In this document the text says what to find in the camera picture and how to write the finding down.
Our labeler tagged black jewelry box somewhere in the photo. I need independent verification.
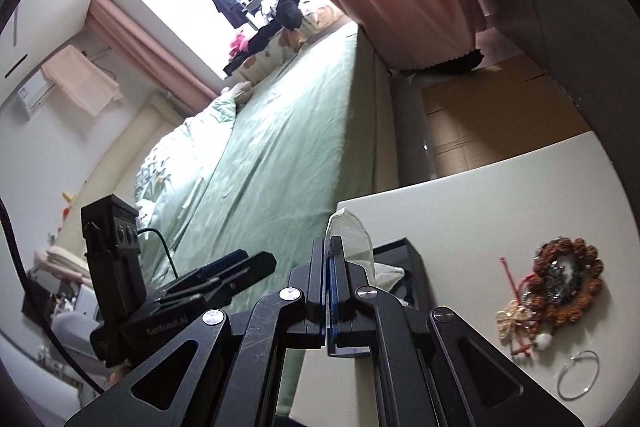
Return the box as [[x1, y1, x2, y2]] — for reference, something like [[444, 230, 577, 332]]
[[373, 239, 435, 312]]

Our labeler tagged gold ornament jewelry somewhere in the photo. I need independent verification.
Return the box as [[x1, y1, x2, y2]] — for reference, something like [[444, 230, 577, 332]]
[[496, 299, 535, 348]]

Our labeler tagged left hand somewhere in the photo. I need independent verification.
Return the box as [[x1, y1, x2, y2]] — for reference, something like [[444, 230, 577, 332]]
[[108, 366, 129, 387]]

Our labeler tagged floral duvet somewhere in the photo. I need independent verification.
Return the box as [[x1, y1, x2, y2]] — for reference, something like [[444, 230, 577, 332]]
[[134, 94, 236, 229]]

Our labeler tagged green bed sheet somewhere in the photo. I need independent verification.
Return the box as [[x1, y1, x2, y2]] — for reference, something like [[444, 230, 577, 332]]
[[144, 20, 377, 413]]

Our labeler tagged beige headboard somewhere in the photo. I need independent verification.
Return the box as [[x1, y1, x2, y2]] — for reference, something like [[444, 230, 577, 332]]
[[53, 94, 184, 257]]

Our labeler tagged silver bangle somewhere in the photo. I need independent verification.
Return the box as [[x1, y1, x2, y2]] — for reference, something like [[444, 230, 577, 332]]
[[556, 349, 601, 402]]

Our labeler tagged pink left curtain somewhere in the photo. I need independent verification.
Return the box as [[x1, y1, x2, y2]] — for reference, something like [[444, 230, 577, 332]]
[[86, 0, 218, 112]]

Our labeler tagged pink hanging towel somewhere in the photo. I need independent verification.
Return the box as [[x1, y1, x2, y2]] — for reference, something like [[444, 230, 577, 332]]
[[41, 46, 124, 118]]

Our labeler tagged white air conditioner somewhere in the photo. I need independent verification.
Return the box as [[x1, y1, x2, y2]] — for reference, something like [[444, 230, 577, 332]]
[[18, 70, 55, 119]]

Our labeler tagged clothes pile on sill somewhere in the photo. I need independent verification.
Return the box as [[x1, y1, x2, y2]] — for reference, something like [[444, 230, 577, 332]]
[[224, 0, 345, 83]]

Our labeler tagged black camera box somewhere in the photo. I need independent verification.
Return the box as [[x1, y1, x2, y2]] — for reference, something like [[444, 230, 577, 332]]
[[80, 194, 146, 326]]

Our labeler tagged black cable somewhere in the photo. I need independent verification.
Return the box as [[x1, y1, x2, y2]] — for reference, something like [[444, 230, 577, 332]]
[[0, 196, 104, 396]]

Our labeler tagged brown wooden bead bracelet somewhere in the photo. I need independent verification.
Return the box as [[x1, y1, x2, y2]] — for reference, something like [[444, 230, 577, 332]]
[[519, 235, 606, 341]]

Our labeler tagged dark wall panel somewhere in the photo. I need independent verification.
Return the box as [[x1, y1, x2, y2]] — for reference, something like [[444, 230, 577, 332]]
[[424, 0, 640, 218]]

